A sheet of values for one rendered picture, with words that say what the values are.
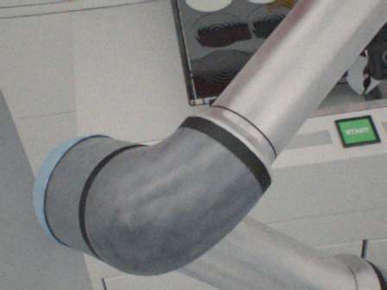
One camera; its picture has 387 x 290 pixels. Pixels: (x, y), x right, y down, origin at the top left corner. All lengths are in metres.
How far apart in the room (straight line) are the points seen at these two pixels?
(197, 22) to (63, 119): 0.56
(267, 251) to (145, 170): 0.25
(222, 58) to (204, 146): 0.82
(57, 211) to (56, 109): 1.20
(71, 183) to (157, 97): 0.80
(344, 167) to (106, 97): 0.52
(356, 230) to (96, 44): 0.66
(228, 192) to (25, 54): 1.22
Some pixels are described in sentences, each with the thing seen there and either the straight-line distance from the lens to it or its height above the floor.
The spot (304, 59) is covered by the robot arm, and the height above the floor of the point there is 1.41.
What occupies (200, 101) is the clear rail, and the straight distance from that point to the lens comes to 1.37.
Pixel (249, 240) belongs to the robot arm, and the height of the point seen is 1.19.
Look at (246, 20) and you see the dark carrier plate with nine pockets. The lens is 1.52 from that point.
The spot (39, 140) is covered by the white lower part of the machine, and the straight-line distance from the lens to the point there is 2.00.
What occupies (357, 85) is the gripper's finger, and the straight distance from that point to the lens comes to 1.14.
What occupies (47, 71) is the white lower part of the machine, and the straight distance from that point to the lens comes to 1.84.
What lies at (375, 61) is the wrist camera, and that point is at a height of 1.19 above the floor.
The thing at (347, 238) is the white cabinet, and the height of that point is 0.74.
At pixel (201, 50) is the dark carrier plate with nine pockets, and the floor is 0.90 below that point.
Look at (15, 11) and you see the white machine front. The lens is 1.73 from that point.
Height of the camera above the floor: 1.87
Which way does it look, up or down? 49 degrees down
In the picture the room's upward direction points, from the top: 6 degrees counter-clockwise
